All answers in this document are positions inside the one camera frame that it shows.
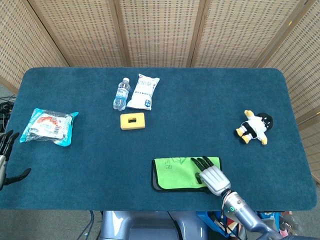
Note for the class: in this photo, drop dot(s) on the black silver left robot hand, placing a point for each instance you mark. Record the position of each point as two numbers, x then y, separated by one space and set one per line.
2 165

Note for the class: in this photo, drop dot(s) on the clear plastic water bottle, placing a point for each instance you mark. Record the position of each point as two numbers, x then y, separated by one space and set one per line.
121 96

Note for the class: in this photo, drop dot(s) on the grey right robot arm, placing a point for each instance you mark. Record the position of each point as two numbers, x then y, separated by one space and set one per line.
245 215

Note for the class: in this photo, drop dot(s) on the woven bamboo folding screen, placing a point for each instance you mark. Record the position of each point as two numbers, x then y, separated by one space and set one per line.
160 32

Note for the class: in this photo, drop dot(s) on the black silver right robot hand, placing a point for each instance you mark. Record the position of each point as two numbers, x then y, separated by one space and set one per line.
215 180

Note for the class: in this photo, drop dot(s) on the blue storage crate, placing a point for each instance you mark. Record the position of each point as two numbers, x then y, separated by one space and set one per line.
210 222

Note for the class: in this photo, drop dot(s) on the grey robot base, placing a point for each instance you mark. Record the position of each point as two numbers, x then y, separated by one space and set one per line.
150 225

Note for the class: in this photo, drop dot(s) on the yellow sponge block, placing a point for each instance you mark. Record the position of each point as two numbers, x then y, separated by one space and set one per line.
132 121

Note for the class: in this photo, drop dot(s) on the grey and green cloth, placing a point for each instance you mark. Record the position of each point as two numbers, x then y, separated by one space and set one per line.
175 175

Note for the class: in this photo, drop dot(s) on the white snack bag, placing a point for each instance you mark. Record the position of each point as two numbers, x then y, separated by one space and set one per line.
143 93

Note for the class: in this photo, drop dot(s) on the black white penguin plush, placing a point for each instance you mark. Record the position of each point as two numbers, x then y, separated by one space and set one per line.
255 127

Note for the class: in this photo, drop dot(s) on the teal wrapped food package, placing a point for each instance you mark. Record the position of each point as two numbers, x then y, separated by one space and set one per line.
47 127

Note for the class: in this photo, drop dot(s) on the blue table mat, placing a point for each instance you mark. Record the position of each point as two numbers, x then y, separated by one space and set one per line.
100 162

